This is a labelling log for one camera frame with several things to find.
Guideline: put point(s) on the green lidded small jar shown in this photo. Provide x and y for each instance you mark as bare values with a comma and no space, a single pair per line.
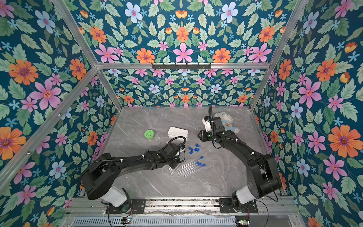
149,135

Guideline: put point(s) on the aluminium front rail frame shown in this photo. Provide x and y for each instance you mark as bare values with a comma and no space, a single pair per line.
182,206

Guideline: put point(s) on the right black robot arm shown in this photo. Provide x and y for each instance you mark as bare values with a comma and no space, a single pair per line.
261,170

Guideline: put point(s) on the test tube group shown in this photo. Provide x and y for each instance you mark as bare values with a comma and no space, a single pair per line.
187,171
195,170
189,167

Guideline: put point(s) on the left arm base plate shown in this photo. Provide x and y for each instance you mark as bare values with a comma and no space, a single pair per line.
126,206

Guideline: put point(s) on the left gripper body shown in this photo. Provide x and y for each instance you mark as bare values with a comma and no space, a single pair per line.
170,161

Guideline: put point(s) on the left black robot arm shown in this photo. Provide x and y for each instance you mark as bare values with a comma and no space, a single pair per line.
98,178

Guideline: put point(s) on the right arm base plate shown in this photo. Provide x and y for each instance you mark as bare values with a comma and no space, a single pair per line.
232,205

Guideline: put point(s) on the white teddy bear blue shirt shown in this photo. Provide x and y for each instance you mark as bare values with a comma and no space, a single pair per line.
227,121

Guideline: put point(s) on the white ventilation grille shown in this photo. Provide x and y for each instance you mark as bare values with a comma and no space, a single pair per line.
155,221

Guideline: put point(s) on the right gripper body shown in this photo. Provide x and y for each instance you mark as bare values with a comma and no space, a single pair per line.
217,125

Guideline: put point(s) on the black hook rail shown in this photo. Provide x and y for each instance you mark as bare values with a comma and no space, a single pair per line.
180,66

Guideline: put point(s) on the white rectangular plastic box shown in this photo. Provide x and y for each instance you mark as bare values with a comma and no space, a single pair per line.
174,132

